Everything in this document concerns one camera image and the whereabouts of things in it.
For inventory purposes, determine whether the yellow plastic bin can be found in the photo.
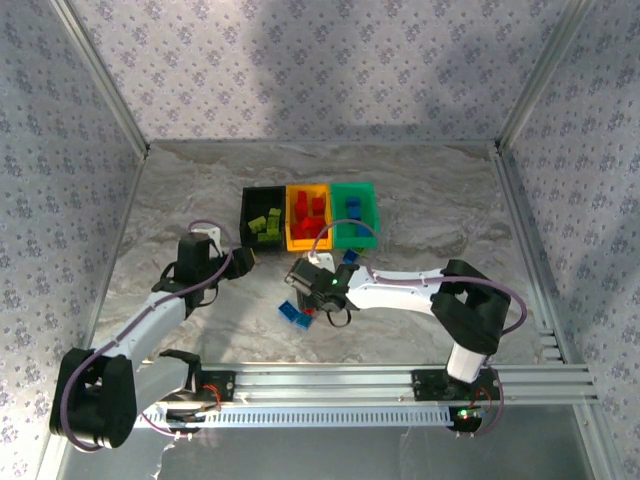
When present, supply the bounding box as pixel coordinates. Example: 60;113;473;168
284;183;334;252

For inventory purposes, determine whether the black plastic bin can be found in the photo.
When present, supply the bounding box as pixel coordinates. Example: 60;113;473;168
239;185;288;251

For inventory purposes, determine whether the green plastic bin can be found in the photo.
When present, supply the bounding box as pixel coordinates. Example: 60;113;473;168
329;181;380;250

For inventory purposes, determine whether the black controller board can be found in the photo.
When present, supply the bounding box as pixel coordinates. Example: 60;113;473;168
447;405;486;434
164;407;206;434

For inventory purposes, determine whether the grey metal base panel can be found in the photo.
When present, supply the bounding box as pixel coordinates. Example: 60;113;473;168
49;427;601;480

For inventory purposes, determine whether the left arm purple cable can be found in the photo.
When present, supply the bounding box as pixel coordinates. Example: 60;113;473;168
57;219;236;454

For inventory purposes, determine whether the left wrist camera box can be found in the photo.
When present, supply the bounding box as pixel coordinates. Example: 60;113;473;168
189;226;222;250

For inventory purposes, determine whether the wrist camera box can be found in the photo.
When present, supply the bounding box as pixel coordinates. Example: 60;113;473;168
189;226;222;250
298;251;335;274

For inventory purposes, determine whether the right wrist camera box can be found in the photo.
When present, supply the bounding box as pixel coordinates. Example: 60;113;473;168
298;251;335;274

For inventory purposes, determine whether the aluminium mounting rail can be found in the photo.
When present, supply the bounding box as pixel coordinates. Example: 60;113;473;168
134;363;601;407

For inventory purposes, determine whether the aluminium table edge rail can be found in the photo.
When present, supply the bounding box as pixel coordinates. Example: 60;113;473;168
64;148;151;367
492;142;589;369

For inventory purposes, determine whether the white slotted cable duct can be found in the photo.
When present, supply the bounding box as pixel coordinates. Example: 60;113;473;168
134;403;456;430

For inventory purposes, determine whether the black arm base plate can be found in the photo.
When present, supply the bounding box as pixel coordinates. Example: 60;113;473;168
411;368;504;402
192;370;237;403

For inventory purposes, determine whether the aluminium frame post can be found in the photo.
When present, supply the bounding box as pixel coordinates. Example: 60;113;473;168
49;0;151;156
493;0;597;151

